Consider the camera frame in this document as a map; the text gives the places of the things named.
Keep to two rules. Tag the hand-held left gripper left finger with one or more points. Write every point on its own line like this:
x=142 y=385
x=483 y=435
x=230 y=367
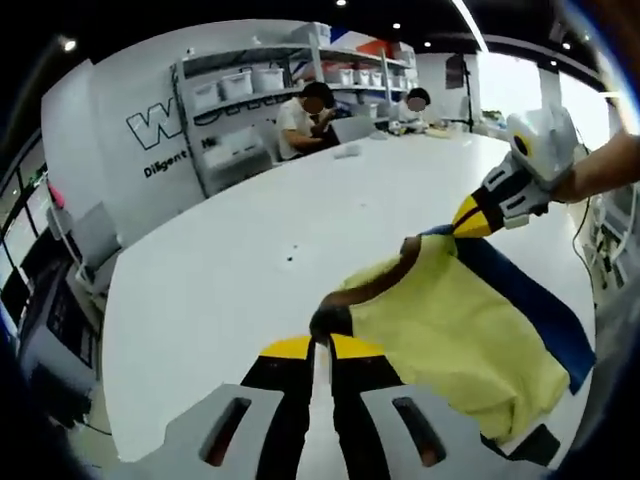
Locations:
x=272 y=370

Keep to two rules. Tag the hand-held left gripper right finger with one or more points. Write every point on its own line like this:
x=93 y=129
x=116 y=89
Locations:
x=370 y=375

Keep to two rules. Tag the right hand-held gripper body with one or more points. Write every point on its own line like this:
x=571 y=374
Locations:
x=550 y=145

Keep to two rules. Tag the yellow blue grey garment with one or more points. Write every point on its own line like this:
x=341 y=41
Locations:
x=450 y=330

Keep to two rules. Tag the beige flat item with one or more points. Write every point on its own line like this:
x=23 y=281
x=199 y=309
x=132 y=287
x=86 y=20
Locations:
x=440 y=131

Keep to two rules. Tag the black panel on tripod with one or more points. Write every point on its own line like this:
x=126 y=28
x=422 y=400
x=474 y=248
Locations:
x=455 y=70

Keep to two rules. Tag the white linear ceiling light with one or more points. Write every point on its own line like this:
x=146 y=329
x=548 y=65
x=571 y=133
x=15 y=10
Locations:
x=472 y=25

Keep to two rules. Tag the white crumpled cloth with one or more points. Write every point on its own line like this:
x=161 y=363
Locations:
x=348 y=151

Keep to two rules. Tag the grey laptop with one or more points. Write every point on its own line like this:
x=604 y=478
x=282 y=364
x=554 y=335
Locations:
x=352 y=129

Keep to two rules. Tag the dark equipment cabinet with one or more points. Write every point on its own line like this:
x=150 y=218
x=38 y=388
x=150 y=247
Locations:
x=65 y=320

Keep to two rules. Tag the black monitor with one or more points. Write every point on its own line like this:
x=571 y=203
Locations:
x=42 y=257
x=12 y=292

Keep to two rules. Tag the row of white storage boxes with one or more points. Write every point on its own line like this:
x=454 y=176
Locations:
x=235 y=86

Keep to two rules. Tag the pink item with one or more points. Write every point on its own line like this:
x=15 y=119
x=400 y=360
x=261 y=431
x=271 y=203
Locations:
x=56 y=197

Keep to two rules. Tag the grey metal shelving rack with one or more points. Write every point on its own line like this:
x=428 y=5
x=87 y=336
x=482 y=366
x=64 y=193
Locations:
x=250 y=51

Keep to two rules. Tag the round ceiling lights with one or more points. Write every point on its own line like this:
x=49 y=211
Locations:
x=68 y=45

